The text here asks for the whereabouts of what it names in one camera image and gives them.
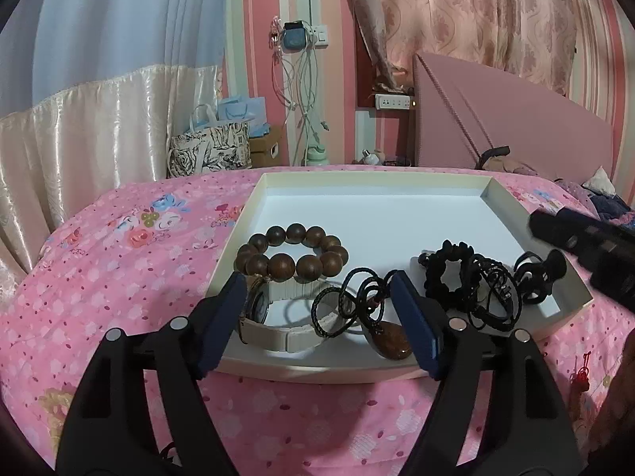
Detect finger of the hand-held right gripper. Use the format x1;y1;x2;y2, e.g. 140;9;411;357
530;211;605;259
554;207;635;242

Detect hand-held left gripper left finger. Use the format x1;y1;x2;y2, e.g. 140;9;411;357
56;273;248;476

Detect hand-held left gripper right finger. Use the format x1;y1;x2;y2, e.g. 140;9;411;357
389;270;582;476

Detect black cord pendant necklace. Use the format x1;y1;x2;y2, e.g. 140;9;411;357
312;268;414;361

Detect black hair ties with clip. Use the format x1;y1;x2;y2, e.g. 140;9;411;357
512;249;569;308

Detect black scrunchie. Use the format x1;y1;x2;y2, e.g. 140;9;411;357
418;240;486;309

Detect brown wooden bead bracelet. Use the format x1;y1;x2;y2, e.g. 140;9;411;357
235;223;350;291

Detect beige strap wristwatch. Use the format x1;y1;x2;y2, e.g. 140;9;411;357
237;275;344;356

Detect black cord bracelets bundle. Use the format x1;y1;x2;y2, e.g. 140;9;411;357
465;253;527;334

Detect white shallow box tray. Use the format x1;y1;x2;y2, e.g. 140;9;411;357
206;171;594;386

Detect blue patterned quilt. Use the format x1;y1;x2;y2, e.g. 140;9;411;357
593;191;635;231

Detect purple dotted blanket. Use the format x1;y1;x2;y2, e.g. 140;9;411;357
554;178;603;209

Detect white pillow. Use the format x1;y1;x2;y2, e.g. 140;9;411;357
582;166;617;194

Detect pink floral bedsheet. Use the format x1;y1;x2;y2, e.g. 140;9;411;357
0;163;635;476

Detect pink bed headboard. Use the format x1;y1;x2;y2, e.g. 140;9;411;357
413;52;617;182

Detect floral print tote bag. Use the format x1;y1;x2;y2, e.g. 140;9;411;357
167;104;252;180

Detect brown cardboard box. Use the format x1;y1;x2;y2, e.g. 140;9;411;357
248;126;284;170

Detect white power strip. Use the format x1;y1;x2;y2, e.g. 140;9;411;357
374;93;416;110

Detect light blue gift bag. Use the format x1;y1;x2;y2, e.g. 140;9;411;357
218;95;269;138

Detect pink patterned curtain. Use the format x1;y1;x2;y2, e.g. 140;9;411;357
346;0;582;96

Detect blue and cream curtain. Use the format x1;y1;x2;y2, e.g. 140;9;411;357
0;0;230;271

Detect black strap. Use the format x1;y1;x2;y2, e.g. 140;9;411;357
477;146;511;170

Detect red knot cord charm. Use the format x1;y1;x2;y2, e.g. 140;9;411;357
568;351;604;393

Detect hanging white charging cables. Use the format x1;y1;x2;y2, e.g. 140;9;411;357
270;50;331;165

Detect blue device on wall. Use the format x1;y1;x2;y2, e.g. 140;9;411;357
281;21;308;53

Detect white wall socket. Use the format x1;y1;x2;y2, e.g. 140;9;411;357
306;25;330;51

